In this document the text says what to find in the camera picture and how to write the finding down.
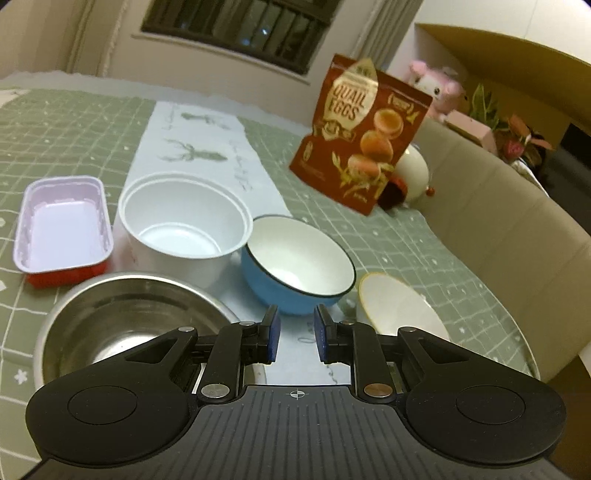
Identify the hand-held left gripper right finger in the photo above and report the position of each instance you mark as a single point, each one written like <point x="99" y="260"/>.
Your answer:
<point x="321" y="336"/>

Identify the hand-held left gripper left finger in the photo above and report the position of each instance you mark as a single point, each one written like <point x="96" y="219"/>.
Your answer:
<point x="273" y="336"/>

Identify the white yellow-rimmed bowl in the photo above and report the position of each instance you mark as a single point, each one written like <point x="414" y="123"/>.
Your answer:
<point x="392" y="304"/>

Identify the blue enamel bowl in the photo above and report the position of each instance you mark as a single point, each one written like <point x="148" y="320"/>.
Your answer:
<point x="295" y="258"/>

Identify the white plastic bowl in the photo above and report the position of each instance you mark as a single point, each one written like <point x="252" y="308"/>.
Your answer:
<point x="184" y="217"/>

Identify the stainless steel bowl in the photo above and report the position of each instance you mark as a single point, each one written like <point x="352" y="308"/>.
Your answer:
<point x="115" y="314"/>

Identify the white round toy figure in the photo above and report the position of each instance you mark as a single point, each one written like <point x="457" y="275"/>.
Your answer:
<point x="414" y="170"/>

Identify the red snack bag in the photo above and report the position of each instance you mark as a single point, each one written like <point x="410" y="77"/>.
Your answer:
<point x="360" y="134"/>

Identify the beige sofa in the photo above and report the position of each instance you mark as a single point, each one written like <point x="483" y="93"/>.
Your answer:
<point x="508" y="240"/>

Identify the white deer-print table runner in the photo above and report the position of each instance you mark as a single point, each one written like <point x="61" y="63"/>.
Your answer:
<point x="194" y="134"/>

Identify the white and red rectangular tray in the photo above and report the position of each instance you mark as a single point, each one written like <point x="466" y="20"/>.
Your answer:
<point x="60" y="226"/>

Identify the pink box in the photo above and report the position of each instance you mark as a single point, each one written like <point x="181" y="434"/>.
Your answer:
<point x="471" y="127"/>

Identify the pink plush toy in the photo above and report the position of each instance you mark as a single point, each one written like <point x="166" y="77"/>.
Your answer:
<point x="438" y="87"/>

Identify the potted plant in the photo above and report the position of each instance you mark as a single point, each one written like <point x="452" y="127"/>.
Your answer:
<point x="521" y="138"/>

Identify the green checked tablecloth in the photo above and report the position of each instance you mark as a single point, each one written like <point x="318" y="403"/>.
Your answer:
<point x="69" y="138"/>

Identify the beige curtain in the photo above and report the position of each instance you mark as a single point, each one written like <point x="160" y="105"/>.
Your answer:
<point x="94" y="37"/>
<point x="385" y="32"/>

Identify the dark barred window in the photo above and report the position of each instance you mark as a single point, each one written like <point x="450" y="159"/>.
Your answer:
<point x="240" y="23"/>

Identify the wooden cabinet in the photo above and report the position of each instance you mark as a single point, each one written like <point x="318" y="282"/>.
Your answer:
<point x="521" y="74"/>

